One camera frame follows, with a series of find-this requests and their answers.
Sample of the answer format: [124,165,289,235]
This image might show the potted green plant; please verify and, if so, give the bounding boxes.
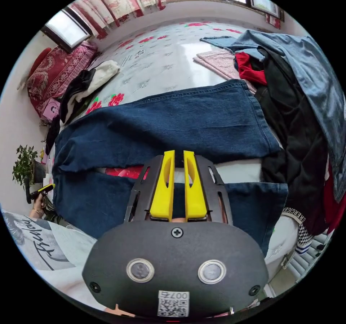
[12,145,46,188]

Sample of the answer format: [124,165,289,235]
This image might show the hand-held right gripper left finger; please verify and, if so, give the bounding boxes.
[149,150,176,220]

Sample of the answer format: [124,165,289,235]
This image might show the folded pink garment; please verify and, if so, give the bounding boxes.
[193,49,257,93]

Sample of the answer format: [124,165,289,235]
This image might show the person's body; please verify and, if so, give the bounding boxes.
[0,209,108,311]

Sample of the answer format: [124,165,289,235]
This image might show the pile of clothes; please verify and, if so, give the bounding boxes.
[200,29,346,256]

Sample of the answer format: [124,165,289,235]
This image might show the red patterned folded quilt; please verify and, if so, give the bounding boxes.
[17,41,98,122]

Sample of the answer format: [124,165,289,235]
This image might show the person's right hand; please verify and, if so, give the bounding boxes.
[103,303,136,318]

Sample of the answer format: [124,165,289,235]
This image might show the bed with flowered sheet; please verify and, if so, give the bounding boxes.
[54,21,288,276]

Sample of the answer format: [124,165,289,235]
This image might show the dark blue jeans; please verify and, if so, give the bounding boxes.
[52,79,289,257]

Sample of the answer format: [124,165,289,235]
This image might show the black and white clothes pile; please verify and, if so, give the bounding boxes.
[44,60,121,156]

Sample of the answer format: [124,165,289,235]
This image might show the red and white curtain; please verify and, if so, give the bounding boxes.
[69,0,168,39]

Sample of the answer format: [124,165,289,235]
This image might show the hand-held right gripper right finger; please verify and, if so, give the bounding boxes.
[183,150,208,219]

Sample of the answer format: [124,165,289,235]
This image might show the person's left hand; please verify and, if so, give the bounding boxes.
[32,194,49,218]

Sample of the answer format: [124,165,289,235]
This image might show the small window with dark frame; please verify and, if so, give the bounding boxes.
[41,6,94,54]

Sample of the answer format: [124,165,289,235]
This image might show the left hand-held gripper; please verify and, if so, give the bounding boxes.
[30,183,56,201]

